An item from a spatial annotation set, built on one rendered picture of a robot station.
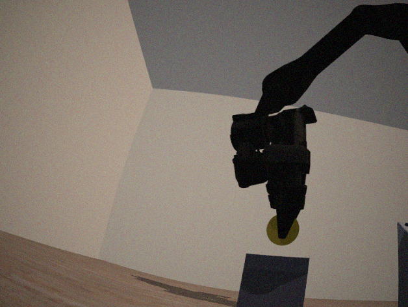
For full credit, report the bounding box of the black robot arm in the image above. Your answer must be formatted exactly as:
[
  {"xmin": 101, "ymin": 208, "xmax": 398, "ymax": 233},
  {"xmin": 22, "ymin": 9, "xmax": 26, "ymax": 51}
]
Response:
[{"xmin": 230, "ymin": 3, "xmax": 408, "ymax": 188}]

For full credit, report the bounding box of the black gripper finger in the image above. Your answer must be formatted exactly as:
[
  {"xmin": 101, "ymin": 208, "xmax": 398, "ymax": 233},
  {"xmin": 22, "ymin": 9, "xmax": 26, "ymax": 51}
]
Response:
[
  {"xmin": 266, "ymin": 183, "xmax": 307, "ymax": 239},
  {"xmin": 268, "ymin": 194, "xmax": 305, "ymax": 219}
]

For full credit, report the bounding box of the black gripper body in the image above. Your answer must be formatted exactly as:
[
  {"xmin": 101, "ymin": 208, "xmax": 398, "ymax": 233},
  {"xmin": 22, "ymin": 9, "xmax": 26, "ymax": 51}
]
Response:
[{"xmin": 261, "ymin": 134, "xmax": 311, "ymax": 185}]

